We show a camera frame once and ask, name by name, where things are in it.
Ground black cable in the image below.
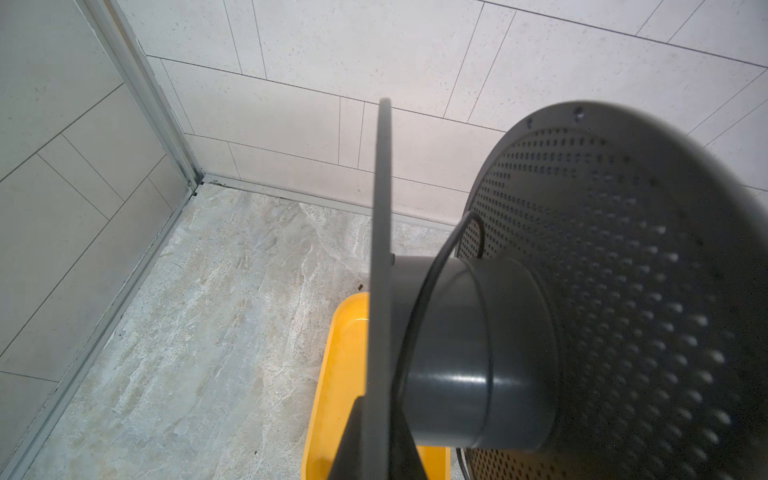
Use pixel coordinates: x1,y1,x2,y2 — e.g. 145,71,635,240
389,209,487,421

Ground grey perforated cable spool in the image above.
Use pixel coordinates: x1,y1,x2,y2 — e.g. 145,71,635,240
328,99,767,479

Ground yellow plastic tray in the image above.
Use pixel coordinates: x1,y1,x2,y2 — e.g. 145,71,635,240
301,292,452,480

